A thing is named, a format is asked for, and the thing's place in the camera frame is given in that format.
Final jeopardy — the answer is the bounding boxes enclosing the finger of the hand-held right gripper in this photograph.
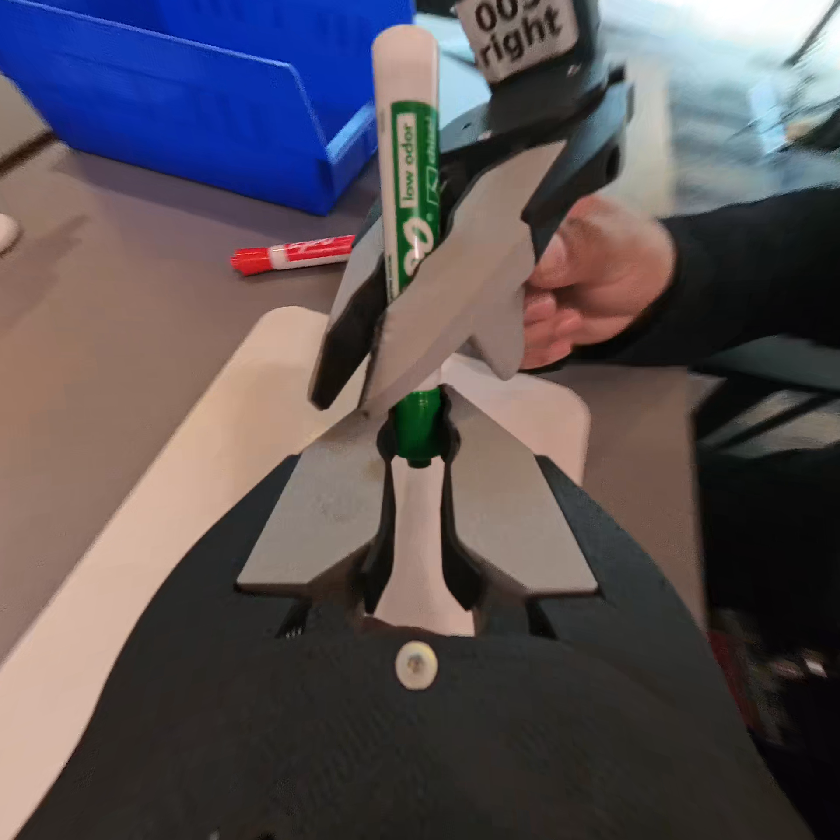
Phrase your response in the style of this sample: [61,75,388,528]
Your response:
[361,140,567,416]
[307,197,391,412]

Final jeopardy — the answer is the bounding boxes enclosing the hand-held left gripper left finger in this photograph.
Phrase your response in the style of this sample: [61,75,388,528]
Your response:
[235,410,400,616]

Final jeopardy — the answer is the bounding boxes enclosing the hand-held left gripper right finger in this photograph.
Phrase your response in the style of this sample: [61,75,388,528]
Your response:
[440,387,601,613]

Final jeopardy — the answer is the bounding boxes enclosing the white whiteboard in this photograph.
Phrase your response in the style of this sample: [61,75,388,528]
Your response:
[0,305,592,840]

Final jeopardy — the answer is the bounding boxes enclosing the green marker cap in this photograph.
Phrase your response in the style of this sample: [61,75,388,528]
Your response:
[390,387,444,469]

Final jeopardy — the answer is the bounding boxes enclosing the green whiteboard marker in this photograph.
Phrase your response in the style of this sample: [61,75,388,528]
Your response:
[371,25,442,306]

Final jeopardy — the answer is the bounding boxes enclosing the person's right forearm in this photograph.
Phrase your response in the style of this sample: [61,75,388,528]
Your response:
[577,187,840,368]

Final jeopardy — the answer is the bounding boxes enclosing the red whiteboard marker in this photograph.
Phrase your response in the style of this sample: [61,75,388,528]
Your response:
[230,235,358,277]

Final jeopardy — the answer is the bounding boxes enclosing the person's right hand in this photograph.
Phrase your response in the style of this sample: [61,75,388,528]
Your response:
[520,196,678,371]

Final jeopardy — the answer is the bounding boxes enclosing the black office chair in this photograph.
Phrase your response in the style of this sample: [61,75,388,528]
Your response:
[689,335,840,657]

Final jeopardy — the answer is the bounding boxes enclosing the blue plastic bin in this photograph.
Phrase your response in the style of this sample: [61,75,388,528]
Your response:
[0,0,417,217]

